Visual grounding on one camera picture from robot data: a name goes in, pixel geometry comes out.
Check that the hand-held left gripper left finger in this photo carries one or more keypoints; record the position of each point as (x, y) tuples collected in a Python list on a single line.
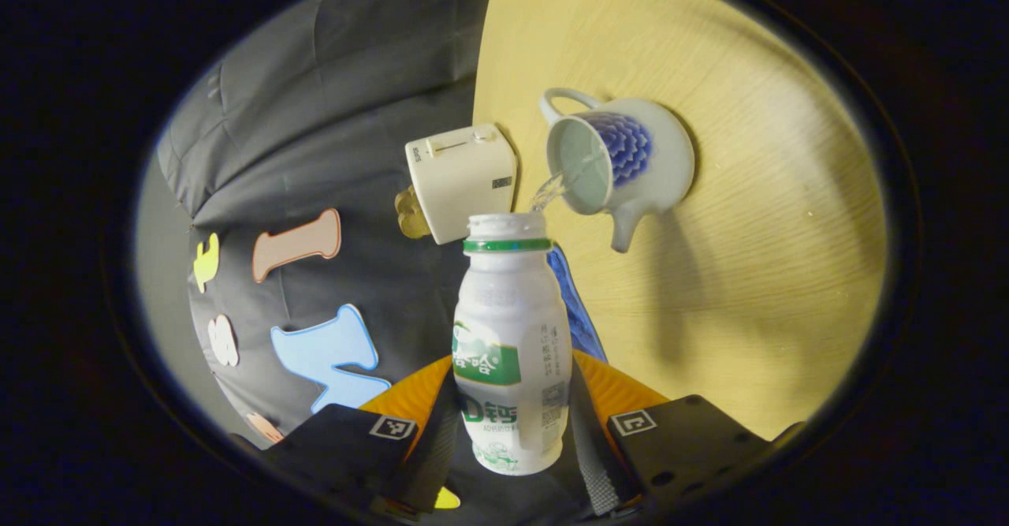
[(433, 463)]

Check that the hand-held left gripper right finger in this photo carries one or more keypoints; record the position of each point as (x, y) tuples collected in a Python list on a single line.
[(599, 463)]

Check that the white plastic water bottle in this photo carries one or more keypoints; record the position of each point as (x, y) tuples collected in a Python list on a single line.
[(512, 321)]

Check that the white blue-patterned teacup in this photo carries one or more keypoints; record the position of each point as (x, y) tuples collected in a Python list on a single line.
[(662, 155)]

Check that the blue towel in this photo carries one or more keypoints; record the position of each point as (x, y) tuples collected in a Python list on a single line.
[(579, 313)]

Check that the brown toast slice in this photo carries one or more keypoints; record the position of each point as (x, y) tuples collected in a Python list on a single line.
[(415, 226), (405, 199)]

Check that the white toaster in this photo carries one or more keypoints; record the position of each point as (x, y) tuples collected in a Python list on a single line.
[(461, 179)]

